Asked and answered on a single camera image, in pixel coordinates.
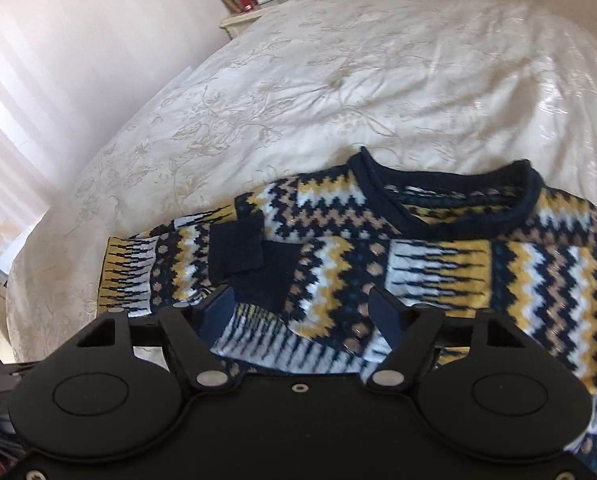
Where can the cream bedside nightstand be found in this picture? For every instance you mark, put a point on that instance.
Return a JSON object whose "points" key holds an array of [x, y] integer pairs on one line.
{"points": [[243, 21]]}

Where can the white floral bedspread bed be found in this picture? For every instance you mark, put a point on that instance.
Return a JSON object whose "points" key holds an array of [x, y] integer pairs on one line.
{"points": [[378, 70]]}

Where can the wooden picture frame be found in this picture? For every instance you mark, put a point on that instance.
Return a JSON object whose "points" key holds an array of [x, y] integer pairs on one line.
{"points": [[227, 0]]}

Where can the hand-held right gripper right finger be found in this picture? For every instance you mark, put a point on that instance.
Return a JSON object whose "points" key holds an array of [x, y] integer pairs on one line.
{"points": [[384, 312]]}

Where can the navy yellow patterned knit sweater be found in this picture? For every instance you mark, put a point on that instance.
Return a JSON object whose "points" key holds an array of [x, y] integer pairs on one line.
{"points": [[478, 260]]}

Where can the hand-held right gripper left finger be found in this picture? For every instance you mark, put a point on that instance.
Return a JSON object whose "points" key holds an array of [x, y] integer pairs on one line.
{"points": [[219, 312]]}

